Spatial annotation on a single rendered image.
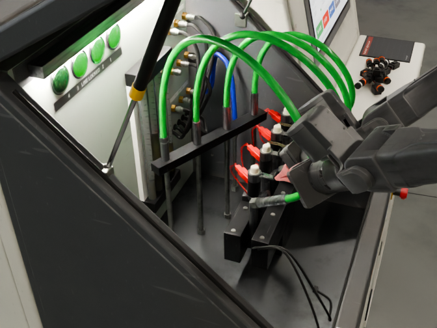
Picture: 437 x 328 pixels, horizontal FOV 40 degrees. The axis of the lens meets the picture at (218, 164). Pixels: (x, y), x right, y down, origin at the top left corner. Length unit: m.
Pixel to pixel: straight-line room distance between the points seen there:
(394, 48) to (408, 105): 1.05
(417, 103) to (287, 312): 0.55
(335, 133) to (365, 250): 0.53
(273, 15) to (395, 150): 0.76
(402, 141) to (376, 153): 0.03
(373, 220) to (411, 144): 0.67
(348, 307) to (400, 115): 0.39
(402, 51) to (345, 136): 1.26
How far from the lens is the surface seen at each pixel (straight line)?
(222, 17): 1.43
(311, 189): 0.93
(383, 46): 2.08
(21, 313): 1.27
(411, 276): 2.63
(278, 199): 1.06
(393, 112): 1.03
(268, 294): 1.36
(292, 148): 1.11
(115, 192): 0.90
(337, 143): 0.81
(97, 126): 1.16
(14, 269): 1.16
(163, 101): 1.19
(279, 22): 1.43
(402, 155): 0.73
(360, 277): 1.25
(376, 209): 1.42
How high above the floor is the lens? 1.85
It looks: 36 degrees down
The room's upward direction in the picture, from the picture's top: 1 degrees counter-clockwise
